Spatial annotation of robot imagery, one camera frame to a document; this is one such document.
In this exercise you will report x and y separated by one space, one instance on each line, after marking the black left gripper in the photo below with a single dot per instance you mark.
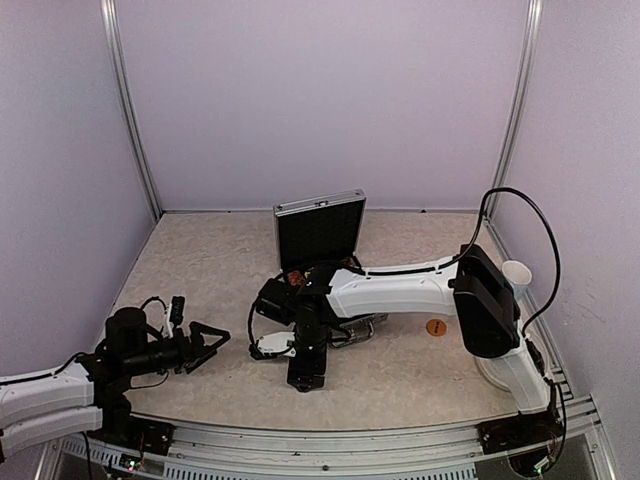
183 347

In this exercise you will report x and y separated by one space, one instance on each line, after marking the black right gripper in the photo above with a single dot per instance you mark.
295 376

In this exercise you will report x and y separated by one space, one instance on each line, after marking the aluminium poker chip case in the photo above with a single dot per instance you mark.
308 233

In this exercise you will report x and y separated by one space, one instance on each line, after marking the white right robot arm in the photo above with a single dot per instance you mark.
468 286

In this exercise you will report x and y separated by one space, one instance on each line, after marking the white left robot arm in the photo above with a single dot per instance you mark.
88 393

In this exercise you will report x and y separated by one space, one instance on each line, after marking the orange round button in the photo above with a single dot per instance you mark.
436 327

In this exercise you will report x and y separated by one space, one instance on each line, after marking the grey striped plate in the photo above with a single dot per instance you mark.
494 372

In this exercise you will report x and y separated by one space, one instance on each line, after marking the light blue mug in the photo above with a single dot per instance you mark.
518 275

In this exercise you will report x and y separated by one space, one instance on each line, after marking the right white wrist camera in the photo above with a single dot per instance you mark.
274 345

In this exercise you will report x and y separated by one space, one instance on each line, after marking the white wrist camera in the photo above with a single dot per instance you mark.
174 315
274 345

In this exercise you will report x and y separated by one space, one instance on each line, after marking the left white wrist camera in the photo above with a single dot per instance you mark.
174 315

